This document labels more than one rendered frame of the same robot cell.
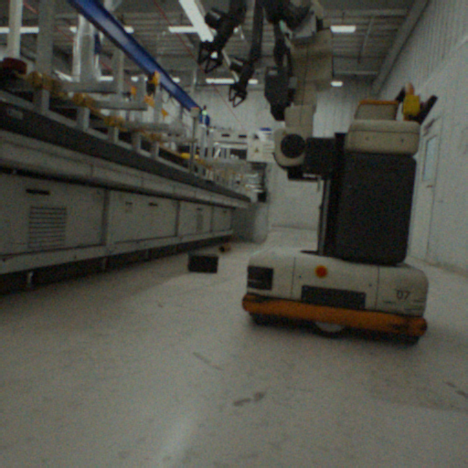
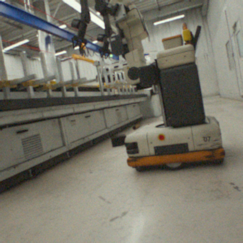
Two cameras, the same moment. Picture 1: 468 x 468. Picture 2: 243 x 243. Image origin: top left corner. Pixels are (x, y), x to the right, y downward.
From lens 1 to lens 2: 0.32 m
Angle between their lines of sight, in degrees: 9
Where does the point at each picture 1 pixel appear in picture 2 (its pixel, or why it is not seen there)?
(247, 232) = (150, 113)
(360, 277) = (182, 135)
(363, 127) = (162, 55)
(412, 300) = (212, 140)
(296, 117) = (131, 58)
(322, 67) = (137, 27)
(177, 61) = (93, 32)
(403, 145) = (186, 58)
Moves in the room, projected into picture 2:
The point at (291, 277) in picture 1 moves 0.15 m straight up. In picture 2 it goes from (147, 144) to (143, 122)
